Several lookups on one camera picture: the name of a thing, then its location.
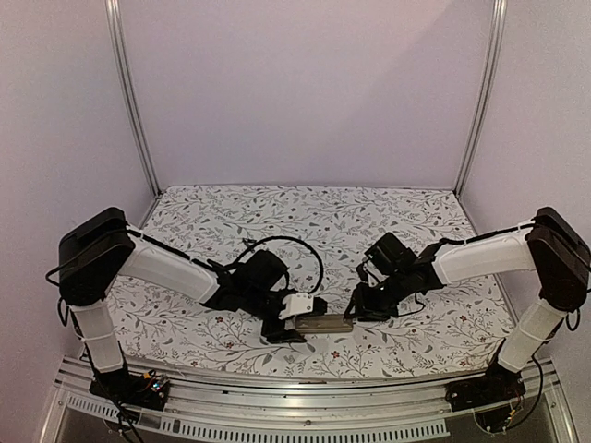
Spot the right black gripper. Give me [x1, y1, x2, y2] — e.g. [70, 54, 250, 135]
[344, 270, 410, 322]

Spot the beige remote control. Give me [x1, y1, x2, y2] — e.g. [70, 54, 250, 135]
[294, 314, 354, 335]

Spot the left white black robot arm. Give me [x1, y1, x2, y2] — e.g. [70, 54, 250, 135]
[46, 207, 314, 401]

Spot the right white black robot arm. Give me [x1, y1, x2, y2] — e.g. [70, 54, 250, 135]
[345, 207, 590, 402]

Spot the floral patterned table mat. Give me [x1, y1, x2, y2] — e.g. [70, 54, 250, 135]
[107, 186, 513, 378]

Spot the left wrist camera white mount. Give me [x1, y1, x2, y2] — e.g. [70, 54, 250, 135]
[278, 293, 328, 320]

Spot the front aluminium rail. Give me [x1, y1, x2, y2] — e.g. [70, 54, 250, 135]
[38, 357, 583, 442]

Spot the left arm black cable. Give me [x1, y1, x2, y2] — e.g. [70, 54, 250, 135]
[239, 235, 324, 294]

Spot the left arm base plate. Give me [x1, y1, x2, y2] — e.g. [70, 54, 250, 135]
[90, 368, 170, 412]

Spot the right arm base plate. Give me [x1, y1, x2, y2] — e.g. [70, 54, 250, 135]
[445, 373, 525, 412]

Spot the right aluminium frame post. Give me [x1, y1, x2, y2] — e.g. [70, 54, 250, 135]
[453, 0, 508, 199]

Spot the aluminium frame post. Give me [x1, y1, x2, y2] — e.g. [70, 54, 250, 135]
[453, 0, 508, 199]
[104, 0, 162, 198]

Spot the left aluminium frame post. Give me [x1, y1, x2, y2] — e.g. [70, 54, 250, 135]
[104, 0, 162, 198]

